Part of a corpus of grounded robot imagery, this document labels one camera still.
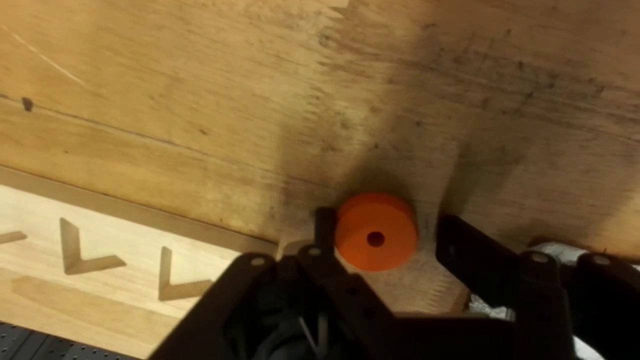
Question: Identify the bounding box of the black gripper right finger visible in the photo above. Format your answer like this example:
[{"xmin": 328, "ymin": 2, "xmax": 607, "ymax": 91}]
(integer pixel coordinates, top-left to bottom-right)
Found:
[{"xmin": 399, "ymin": 213, "xmax": 640, "ymax": 360}]

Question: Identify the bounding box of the wooden slotted board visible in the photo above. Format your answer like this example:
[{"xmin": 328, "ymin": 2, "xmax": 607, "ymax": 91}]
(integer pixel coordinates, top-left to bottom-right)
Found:
[{"xmin": 0, "ymin": 185, "xmax": 275, "ymax": 357}]

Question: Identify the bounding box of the orange disc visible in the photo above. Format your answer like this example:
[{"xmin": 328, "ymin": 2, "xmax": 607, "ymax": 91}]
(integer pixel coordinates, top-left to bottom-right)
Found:
[{"xmin": 334, "ymin": 191, "xmax": 417, "ymax": 271}]

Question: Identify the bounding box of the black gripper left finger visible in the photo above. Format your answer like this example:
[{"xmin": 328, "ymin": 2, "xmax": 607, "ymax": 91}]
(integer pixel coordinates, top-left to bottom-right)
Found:
[{"xmin": 151, "ymin": 208, "xmax": 393, "ymax": 360}]

